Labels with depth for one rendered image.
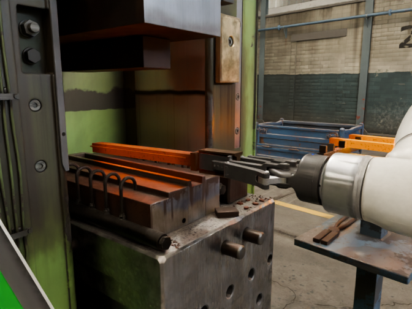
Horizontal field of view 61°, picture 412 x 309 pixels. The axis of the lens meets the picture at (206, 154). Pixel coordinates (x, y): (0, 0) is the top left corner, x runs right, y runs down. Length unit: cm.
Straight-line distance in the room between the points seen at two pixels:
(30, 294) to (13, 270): 3
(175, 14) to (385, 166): 40
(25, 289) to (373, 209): 40
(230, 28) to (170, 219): 54
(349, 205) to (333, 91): 832
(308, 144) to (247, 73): 332
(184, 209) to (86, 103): 53
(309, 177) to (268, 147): 406
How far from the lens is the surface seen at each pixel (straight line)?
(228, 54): 96
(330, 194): 51
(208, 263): 67
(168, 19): 62
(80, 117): 107
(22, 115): 62
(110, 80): 113
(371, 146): 111
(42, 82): 64
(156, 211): 62
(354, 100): 859
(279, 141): 453
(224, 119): 99
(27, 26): 65
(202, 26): 68
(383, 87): 837
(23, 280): 35
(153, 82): 107
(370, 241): 112
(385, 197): 49
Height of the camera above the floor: 117
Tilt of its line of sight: 11 degrees down
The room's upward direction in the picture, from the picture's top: straight up
